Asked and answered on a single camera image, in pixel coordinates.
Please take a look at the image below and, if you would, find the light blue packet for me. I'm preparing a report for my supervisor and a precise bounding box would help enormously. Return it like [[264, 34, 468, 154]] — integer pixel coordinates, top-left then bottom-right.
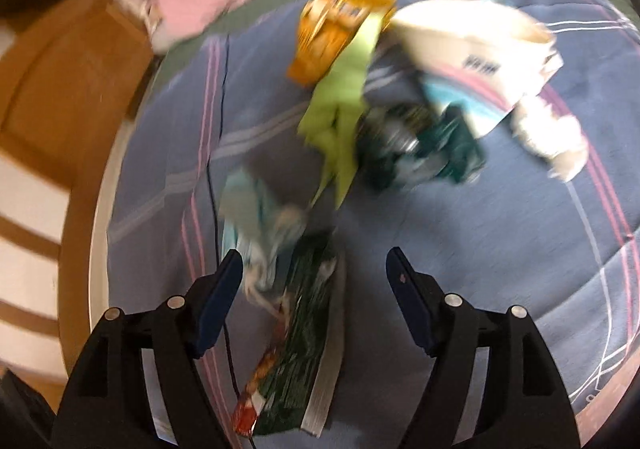
[[420, 74, 516, 137]]

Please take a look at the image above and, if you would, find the dark green wrapper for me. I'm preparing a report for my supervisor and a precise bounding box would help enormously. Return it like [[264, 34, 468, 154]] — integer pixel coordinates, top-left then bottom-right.
[[357, 102, 488, 190]]

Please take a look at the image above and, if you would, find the pale blue plastic wrapper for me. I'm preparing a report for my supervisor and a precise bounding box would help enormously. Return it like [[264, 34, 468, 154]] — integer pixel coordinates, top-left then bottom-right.
[[217, 169, 308, 300]]

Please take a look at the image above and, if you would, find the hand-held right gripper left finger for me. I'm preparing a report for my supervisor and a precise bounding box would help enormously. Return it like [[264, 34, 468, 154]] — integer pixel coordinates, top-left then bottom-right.
[[50, 249, 246, 449]]

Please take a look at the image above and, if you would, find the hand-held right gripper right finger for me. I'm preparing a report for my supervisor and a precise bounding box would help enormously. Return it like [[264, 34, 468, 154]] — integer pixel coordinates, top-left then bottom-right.
[[386, 246, 583, 449]]

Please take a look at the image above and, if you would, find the green snack packet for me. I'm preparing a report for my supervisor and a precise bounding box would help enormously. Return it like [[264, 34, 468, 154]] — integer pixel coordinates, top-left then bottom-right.
[[234, 231, 348, 440]]

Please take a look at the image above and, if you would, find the green paper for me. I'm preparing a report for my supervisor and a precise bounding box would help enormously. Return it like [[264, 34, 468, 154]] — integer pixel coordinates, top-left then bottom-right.
[[297, 12, 396, 210]]

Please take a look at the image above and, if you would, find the wooden bunk bed frame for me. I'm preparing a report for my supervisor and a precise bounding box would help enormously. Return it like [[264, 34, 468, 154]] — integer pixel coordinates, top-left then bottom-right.
[[0, 0, 166, 380]]

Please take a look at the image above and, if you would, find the white crumpled tissue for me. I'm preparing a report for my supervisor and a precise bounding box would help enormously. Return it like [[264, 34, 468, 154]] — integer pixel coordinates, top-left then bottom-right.
[[510, 94, 591, 182]]

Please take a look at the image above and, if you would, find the white paper cup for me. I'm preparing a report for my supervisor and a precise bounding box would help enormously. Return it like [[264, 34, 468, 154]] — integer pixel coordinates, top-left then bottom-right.
[[390, 0, 558, 95]]

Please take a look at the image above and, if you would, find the orange snack wrapper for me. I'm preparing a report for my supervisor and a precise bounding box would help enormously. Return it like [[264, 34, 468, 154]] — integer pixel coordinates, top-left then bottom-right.
[[286, 0, 398, 87]]

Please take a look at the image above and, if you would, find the blue striped blanket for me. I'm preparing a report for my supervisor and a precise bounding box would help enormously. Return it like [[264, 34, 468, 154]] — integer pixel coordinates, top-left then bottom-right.
[[107, 0, 640, 449]]

